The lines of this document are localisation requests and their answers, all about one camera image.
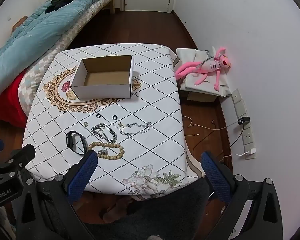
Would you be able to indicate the brown cardboard box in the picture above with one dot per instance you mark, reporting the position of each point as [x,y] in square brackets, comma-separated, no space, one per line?
[202,97]

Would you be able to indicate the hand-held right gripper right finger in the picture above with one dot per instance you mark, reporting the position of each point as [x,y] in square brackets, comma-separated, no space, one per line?
[215,177]

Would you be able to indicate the white bag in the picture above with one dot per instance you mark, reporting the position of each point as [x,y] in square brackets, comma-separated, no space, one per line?
[190,55]

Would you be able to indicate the small silver brooch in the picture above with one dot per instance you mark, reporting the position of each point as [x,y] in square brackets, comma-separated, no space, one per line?
[103,152]

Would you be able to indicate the dark grey cloth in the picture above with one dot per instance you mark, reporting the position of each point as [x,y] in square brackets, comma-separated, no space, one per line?
[165,215]

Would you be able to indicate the white charger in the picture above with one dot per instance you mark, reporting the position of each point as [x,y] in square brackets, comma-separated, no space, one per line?
[252,151]

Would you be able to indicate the pink plush toy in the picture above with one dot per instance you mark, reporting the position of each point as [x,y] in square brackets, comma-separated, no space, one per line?
[212,65]

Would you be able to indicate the black smart band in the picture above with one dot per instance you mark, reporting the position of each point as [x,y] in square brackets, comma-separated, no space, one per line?
[69,140]

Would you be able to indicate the wooden bed leg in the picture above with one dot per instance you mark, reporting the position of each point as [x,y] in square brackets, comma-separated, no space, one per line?
[112,5]

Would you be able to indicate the diamond patterned floral tablecloth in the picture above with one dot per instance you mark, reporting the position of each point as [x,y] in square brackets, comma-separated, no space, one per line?
[152,105]

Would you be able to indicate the brown object on bed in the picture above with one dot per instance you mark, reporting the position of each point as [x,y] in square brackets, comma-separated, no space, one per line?
[20,21]

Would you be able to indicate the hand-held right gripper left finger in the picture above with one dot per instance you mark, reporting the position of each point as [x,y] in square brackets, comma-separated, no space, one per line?
[82,175]

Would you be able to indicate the red blanket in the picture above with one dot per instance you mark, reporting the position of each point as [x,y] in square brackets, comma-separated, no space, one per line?
[5,105]

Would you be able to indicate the white cardboard box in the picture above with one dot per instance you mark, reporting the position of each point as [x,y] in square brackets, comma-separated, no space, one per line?
[102,92]

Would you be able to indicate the light blue blanket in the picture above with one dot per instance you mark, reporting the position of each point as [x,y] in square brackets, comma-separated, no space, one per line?
[40,35]

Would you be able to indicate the black charger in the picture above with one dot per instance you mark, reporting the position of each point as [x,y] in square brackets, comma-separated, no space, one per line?
[243,120]

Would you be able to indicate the grey wall socket panel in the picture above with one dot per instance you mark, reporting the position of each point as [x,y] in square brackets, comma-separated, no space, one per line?
[248,157]
[237,96]
[248,135]
[240,108]

